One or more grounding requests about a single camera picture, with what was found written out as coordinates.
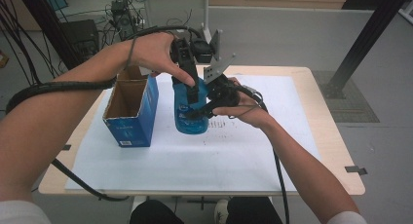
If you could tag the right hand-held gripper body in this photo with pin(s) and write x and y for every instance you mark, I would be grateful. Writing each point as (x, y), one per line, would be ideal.
(224, 92)

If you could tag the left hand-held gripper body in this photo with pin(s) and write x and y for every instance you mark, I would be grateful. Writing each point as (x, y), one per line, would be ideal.
(203, 52)

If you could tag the blue bottle with white cap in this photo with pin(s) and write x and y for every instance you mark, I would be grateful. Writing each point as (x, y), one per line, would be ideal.
(185, 120)

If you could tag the blue cardboard box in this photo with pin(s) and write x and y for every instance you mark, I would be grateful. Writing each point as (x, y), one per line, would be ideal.
(130, 128)

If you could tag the person's right hand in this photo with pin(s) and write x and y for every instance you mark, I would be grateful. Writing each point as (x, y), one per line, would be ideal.
(251, 112)

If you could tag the person's left hand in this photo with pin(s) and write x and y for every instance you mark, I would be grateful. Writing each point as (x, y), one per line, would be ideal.
(152, 53)

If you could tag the white desk with metal legs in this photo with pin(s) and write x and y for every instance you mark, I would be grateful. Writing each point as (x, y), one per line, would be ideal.
(206, 9)

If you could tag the white table mat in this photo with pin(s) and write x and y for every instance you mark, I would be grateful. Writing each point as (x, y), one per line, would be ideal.
(195, 162)

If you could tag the black computer tower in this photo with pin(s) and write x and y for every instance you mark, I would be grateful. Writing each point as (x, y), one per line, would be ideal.
(123, 18)

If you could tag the person's white shoe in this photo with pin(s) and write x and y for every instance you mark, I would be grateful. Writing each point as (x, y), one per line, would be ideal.
(221, 212)

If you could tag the person's legs in black trousers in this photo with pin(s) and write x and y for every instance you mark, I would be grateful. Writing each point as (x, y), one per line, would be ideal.
(256, 212)

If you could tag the white table leg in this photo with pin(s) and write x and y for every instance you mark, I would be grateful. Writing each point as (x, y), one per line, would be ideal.
(138, 203)

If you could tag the black equipment case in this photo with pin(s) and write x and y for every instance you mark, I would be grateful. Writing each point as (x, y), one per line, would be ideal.
(81, 35)

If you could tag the grey gridded floor mat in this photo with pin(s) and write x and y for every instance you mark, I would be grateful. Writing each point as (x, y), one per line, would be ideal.
(357, 104)

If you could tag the black tape strip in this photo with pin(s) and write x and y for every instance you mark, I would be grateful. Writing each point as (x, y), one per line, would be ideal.
(66, 147)
(355, 169)

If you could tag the small brown carton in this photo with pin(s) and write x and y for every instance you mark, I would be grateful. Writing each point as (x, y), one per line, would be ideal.
(3, 59)

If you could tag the black metal frame post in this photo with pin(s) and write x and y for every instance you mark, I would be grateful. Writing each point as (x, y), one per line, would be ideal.
(48, 29)
(367, 35)

